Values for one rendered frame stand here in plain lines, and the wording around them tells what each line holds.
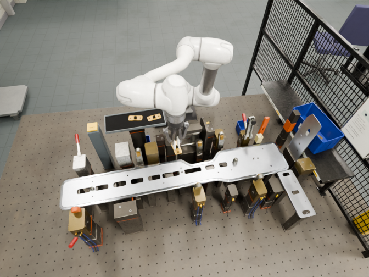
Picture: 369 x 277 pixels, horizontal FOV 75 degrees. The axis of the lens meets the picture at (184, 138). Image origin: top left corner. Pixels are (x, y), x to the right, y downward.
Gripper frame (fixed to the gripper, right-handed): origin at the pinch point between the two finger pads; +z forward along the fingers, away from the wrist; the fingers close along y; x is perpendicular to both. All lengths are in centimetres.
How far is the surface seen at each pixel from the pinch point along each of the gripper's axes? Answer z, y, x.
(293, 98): 26, -104, -26
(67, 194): 29, 63, -7
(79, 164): 23, 53, -21
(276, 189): 31, -52, 31
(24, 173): 59, 101, -53
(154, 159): 27.5, 10.8, -11.5
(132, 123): 13.1, 17.5, -31.9
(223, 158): 29.0, -31.0, 1.6
